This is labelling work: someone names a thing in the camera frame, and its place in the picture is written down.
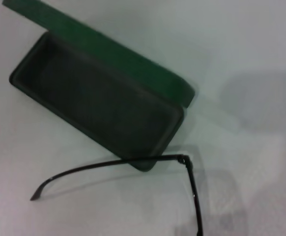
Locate black glasses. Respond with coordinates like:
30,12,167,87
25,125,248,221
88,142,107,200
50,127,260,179
29,154,204,236

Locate green glasses case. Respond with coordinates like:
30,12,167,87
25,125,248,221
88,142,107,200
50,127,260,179
2,0,196,173

